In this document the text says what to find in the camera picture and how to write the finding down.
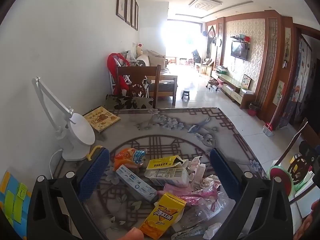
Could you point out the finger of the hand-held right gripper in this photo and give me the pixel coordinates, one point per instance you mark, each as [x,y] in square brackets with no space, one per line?
[307,152]

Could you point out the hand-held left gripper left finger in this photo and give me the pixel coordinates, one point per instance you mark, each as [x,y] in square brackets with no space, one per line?
[95,172]

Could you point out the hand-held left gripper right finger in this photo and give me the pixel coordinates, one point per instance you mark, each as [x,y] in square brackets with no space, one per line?
[222,172]

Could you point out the orange snack packet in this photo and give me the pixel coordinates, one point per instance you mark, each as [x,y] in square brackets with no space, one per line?
[125,156]

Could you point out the blue white toothpaste box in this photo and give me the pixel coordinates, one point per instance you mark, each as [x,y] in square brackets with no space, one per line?
[132,180]

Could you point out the red basin with green rim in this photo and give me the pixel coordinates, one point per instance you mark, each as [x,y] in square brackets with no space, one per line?
[273,171]

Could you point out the clear plastic bottle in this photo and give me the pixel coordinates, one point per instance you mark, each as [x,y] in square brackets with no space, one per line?
[205,212]

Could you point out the yellow white milk carton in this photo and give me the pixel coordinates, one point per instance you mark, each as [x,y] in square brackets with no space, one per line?
[167,173]

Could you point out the yellow iced tea carton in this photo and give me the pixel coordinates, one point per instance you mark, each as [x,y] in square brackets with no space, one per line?
[162,215]

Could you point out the person's left hand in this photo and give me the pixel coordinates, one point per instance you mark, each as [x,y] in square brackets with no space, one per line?
[132,234]

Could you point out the yellow plastic clip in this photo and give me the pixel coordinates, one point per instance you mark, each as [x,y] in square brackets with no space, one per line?
[93,150]

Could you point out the carved wooden chair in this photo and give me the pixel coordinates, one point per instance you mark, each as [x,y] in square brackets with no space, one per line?
[307,130]

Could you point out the pink plastic wrapper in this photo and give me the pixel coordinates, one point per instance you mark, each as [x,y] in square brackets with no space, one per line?
[190,195]

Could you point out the white desk lamp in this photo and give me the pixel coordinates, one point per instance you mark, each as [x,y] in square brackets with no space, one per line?
[82,132]

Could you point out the yellow picture book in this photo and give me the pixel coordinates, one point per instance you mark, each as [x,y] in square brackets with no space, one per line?
[101,118]

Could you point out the white crumpled wrapper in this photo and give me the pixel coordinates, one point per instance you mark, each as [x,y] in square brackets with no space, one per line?
[212,231]

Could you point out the blue printed door curtain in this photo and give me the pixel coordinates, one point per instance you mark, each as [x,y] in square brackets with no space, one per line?
[297,92]

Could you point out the red waste bin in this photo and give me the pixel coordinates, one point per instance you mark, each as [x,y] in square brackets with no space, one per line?
[253,111]

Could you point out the floral seat cushion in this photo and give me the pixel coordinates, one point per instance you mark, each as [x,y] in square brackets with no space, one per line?
[125,102]

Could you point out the small dark step stool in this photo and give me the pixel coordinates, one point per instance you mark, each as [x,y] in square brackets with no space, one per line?
[185,93]

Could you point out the long television cabinet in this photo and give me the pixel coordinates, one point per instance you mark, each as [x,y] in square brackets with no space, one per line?
[232,85]

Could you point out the blue board with sticky notes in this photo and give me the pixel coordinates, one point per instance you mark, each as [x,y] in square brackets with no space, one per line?
[10,200]

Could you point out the round rolling stool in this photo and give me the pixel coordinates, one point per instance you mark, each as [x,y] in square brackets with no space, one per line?
[213,82]

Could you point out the white magazine rack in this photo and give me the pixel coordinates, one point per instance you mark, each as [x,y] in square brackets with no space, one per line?
[126,78]

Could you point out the wooden sofa with cushions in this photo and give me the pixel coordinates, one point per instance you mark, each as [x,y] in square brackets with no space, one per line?
[165,80]

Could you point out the red cloth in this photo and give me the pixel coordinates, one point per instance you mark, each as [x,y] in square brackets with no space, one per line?
[112,65]

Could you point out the dark wooden dining chair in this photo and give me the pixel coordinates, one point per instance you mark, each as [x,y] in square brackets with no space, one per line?
[140,71]

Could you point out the plush toy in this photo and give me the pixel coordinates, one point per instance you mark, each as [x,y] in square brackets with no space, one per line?
[140,51]

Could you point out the square ceiling light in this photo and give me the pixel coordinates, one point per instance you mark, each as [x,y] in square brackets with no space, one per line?
[203,5]

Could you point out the bamboo wall painting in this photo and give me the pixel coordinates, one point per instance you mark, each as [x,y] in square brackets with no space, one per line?
[280,92]

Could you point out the tall wall scroll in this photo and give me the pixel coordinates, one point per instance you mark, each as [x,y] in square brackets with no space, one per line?
[287,47]

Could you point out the wall television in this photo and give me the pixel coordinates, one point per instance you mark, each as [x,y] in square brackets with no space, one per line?
[238,50]

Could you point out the wall shelf with boxes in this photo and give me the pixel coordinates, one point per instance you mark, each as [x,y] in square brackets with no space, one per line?
[240,38]

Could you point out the framed wall picture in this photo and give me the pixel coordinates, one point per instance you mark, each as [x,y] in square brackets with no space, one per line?
[133,11]
[136,16]
[128,5]
[121,0]

